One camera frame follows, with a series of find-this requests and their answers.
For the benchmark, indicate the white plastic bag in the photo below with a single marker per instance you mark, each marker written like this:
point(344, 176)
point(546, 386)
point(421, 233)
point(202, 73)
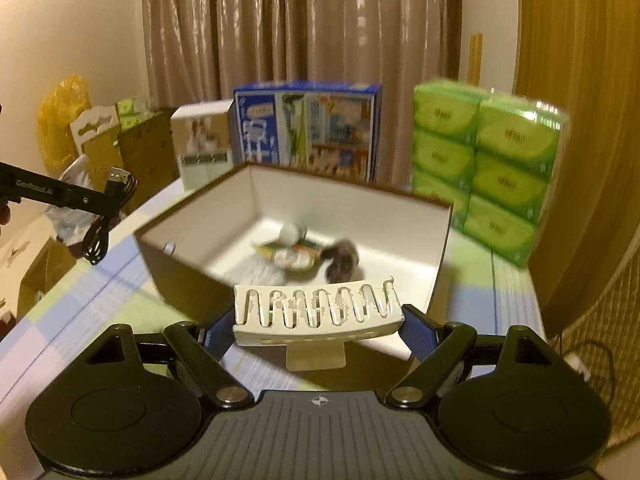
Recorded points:
point(67, 220)

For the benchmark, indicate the quilted cushion chair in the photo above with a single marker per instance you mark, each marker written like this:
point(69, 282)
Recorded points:
point(620, 310)

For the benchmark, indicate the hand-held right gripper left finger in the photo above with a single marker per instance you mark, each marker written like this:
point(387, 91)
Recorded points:
point(220, 336)

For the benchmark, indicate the green card with round badge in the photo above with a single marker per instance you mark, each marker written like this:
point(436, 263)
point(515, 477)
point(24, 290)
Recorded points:
point(292, 259)

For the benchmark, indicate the clear box of floss picks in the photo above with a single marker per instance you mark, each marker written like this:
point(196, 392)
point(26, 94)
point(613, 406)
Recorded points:
point(260, 273)

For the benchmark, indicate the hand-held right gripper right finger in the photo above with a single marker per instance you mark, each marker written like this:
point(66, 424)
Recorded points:
point(417, 332)

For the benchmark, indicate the beige curtain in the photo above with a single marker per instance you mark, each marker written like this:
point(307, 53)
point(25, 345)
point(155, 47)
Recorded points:
point(300, 20)

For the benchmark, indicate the stack of green tissue packs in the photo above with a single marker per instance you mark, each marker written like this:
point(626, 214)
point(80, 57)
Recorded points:
point(500, 160)

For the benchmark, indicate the brown hair scrunchie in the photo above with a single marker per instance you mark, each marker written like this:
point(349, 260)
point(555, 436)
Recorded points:
point(342, 260)

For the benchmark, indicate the yellow plastic bag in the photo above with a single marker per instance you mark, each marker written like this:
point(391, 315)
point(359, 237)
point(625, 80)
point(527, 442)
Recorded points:
point(60, 120)

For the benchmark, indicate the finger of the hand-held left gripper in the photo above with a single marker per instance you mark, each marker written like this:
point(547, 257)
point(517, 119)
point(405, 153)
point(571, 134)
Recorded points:
point(90, 199)

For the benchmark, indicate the white hair claw clip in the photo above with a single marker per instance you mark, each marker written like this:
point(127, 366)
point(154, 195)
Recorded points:
point(310, 332)

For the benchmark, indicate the white product box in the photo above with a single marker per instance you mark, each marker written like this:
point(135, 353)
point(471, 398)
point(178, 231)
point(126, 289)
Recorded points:
point(200, 145)

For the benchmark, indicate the brown cardboard box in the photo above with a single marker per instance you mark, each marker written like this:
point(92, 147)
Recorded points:
point(225, 220)

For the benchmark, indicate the low brown cardboard carton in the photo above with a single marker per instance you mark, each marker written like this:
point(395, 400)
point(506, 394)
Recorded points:
point(42, 280)

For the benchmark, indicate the large brown cardboard carton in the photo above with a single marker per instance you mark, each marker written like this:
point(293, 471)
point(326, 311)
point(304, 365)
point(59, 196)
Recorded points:
point(150, 160)

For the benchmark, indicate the blue milk carton box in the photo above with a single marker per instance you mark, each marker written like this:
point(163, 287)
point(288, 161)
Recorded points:
point(310, 130)

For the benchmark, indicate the brown wooden door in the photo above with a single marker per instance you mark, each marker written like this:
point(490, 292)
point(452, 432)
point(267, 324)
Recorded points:
point(575, 110)

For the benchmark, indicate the checkered cloth desktop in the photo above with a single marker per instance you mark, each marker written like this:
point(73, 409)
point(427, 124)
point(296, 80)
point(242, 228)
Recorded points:
point(125, 300)

